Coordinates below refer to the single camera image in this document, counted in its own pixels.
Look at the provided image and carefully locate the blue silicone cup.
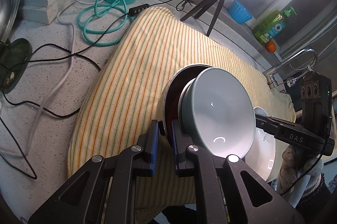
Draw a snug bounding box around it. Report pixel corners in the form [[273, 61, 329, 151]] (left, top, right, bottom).
[[229, 0, 253, 24]]

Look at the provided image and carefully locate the white cable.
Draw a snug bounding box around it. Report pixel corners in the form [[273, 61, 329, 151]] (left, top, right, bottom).
[[0, 0, 122, 159]]

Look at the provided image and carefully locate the green dish soap bottle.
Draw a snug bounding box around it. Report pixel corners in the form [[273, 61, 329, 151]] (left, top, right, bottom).
[[253, 6, 297, 44]]

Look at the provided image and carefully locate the white ceramic bowl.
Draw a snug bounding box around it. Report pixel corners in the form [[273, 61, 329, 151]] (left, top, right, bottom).
[[182, 67, 256, 159]]

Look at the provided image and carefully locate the large stainless steel bowl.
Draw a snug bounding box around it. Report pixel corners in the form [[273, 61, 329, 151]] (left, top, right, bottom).
[[156, 63, 211, 136]]

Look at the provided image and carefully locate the gloved hand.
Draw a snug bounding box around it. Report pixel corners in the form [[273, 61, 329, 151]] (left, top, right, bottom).
[[277, 145, 323, 196]]

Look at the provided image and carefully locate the black inline remote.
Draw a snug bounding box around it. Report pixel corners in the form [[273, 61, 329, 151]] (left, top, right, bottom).
[[127, 3, 150, 17]]

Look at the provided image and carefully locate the yellow striped cloth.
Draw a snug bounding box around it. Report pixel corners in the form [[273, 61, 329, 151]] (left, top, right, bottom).
[[66, 6, 297, 217]]

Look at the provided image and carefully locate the steel pot lid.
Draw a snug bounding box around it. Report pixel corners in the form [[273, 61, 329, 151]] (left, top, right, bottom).
[[0, 0, 21, 44]]

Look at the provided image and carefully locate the black ring light cable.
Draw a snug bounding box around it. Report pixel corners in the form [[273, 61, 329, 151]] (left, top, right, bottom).
[[0, 0, 227, 180]]

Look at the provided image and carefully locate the orange fruit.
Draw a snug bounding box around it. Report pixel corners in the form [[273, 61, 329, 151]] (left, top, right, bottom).
[[265, 40, 277, 53]]

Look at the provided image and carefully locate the dark green suction holder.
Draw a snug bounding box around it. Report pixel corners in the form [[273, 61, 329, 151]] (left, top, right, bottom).
[[0, 38, 32, 94]]

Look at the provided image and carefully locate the white leaf-pattern plate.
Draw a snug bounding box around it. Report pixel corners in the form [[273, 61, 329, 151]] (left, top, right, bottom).
[[242, 107, 276, 183]]

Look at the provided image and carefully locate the chrome kitchen faucet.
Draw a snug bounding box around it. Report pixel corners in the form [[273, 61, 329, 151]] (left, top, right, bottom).
[[262, 47, 319, 89]]

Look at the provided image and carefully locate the red steel bowl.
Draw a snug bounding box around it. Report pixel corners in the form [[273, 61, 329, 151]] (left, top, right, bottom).
[[175, 64, 211, 132]]

